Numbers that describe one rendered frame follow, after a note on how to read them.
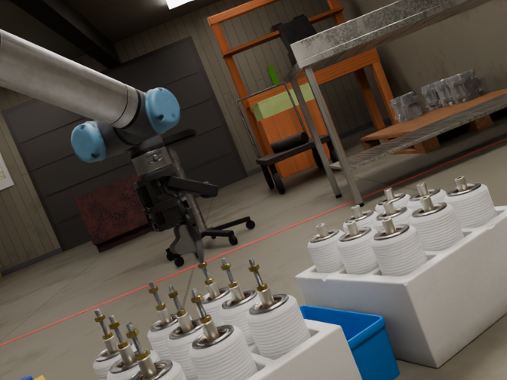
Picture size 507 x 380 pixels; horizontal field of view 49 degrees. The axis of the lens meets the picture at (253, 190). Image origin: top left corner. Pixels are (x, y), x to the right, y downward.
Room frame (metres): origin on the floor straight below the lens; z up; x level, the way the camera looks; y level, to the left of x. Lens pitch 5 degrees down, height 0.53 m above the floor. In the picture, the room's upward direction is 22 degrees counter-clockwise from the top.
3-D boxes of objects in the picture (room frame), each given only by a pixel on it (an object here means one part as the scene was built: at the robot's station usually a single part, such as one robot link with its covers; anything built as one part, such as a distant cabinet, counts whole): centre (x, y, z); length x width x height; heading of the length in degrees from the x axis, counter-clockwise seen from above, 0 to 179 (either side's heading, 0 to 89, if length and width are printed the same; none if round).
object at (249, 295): (1.06, 0.11, 0.25); 0.08 x 0.08 x 0.01
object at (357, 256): (1.21, -0.17, 0.16); 0.10 x 0.10 x 0.18
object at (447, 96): (4.43, -1.59, 0.19); 1.38 x 1.00 x 0.39; 1
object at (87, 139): (1.07, 0.22, 0.64); 0.11 x 0.11 x 0.08; 55
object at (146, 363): (0.85, 0.26, 0.26); 0.02 x 0.02 x 0.03
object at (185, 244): (1.14, 0.17, 0.38); 0.06 x 0.03 x 0.09; 112
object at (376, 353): (1.14, -0.03, 0.06); 0.30 x 0.11 x 0.12; 28
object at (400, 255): (1.10, -0.23, 0.16); 0.10 x 0.10 x 0.18
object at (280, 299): (0.96, 0.05, 0.25); 0.08 x 0.08 x 0.01
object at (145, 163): (1.16, 0.17, 0.56); 0.08 x 0.08 x 0.05
